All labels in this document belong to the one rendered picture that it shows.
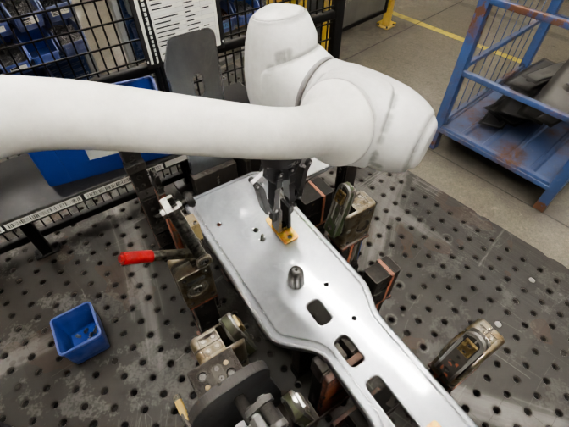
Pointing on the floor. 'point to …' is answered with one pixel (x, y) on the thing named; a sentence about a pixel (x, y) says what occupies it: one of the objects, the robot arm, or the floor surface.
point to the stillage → (514, 104)
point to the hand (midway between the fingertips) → (281, 215)
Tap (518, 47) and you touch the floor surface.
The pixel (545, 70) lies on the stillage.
